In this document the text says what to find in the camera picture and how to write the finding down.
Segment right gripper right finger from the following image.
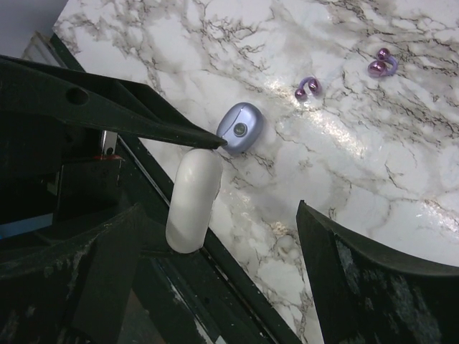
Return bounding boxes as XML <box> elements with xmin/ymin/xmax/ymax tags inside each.
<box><xmin>296</xmin><ymin>201</ymin><xmax>458</xmax><ymax>343</ymax></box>

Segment lavender earbud charging case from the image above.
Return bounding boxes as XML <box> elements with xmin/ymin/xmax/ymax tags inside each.
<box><xmin>216</xmin><ymin>102</ymin><xmax>265</xmax><ymax>154</ymax></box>

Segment purple earbud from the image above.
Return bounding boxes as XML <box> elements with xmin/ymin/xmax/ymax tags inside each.
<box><xmin>294</xmin><ymin>77</ymin><xmax>322</xmax><ymax>102</ymax></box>
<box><xmin>367</xmin><ymin>47</ymin><xmax>399</xmax><ymax>78</ymax></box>

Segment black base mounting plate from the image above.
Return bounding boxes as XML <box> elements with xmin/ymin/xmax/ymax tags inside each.
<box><xmin>116</xmin><ymin>135</ymin><xmax>298</xmax><ymax>343</ymax></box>

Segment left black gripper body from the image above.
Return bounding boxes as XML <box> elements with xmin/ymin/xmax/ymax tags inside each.
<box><xmin>1</xmin><ymin>111</ymin><xmax>123</xmax><ymax>237</ymax></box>

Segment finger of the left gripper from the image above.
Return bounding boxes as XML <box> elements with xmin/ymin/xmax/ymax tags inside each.
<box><xmin>1</xmin><ymin>56</ymin><xmax>226</xmax><ymax>150</ymax></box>
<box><xmin>166</xmin><ymin>149</ymin><xmax>223</xmax><ymax>254</ymax></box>

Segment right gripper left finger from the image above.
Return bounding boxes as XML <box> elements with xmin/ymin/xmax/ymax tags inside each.
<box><xmin>1</xmin><ymin>204</ymin><xmax>169</xmax><ymax>343</ymax></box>

